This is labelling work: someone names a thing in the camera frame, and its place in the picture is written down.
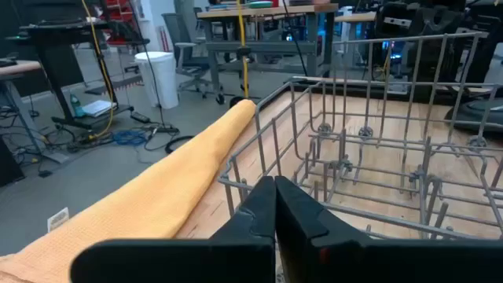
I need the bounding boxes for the green bottle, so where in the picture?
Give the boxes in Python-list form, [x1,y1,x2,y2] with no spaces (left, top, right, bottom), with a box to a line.
[69,92,86,119]

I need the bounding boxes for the wooden workbench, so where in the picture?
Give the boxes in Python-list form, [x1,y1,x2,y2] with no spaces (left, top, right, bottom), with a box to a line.
[196,2,340,106]

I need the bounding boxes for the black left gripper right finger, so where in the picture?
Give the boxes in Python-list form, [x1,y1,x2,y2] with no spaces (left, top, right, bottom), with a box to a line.
[274,175,503,283]

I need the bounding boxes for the black standing desk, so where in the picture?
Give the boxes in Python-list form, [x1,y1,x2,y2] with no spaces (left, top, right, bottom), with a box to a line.
[6,17,151,129]

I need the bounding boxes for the wood-top side desk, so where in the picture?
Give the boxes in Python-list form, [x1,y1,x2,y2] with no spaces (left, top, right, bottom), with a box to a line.
[0,59,71,165]

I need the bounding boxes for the black power adapter brick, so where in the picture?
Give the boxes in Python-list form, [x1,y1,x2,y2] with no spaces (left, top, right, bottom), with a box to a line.
[129,111,152,124]

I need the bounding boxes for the black coiled cable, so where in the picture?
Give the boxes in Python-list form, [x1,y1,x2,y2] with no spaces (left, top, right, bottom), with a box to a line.
[163,134,196,155]

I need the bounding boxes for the white trash bin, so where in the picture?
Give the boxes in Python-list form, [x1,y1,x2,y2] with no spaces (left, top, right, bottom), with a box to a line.
[134,51,180,110]

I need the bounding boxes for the red storage bins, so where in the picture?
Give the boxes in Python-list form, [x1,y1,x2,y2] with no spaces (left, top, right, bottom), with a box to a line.
[102,0,138,45]

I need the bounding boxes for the black metal table frame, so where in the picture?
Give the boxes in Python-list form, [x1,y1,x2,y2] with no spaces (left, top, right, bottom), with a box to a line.
[255,76,503,106]

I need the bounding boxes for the orange-yellow towel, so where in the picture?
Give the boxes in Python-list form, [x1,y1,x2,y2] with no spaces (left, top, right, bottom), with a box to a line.
[0,98,259,283]

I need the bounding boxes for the black plate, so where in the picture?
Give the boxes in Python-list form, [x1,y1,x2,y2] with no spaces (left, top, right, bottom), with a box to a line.
[443,97,503,134]

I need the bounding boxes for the grey wire dish rack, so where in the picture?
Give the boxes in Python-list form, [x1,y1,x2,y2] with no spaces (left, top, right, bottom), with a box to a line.
[218,31,503,241]

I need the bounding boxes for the black power strip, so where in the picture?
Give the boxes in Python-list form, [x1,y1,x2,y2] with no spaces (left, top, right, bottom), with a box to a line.
[149,124,181,134]

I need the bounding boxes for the thick yellow hanging cable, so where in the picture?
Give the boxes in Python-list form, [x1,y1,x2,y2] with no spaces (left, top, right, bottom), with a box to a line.
[235,0,251,99]

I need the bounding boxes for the white papers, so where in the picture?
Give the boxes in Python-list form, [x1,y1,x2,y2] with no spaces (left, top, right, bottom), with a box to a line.
[81,99,119,119]

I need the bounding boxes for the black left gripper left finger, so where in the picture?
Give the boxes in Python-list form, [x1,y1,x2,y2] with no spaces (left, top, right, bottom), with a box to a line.
[69,175,277,283]

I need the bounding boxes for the blue cable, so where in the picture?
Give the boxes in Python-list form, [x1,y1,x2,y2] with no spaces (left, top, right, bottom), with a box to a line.
[111,128,149,148]

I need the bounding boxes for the thin yellow cable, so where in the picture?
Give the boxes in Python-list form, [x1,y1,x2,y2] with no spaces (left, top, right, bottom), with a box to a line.
[80,0,116,141]

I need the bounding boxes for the grey office chair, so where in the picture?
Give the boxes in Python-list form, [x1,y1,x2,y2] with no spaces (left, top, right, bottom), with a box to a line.
[161,13,227,105]

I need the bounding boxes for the white floor label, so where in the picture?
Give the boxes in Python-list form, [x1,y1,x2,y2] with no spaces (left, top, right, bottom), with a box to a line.
[46,206,71,233]

